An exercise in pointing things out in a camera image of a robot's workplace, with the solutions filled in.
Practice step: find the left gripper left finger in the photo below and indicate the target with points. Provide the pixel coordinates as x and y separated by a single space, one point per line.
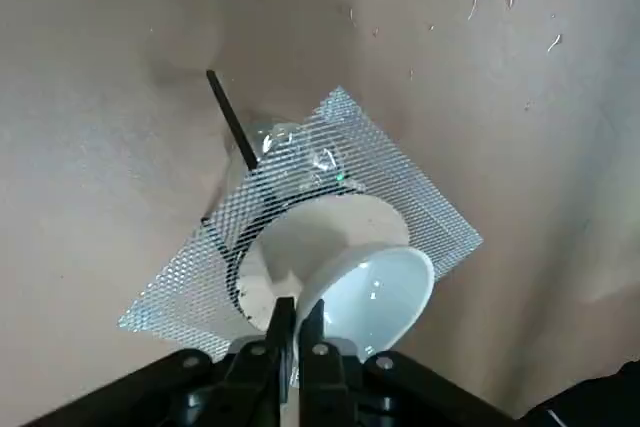
250 382

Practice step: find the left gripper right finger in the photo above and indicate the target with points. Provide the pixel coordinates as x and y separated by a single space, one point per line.
330 387

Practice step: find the clear glass burner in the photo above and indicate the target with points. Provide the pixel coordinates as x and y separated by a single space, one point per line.
280 142

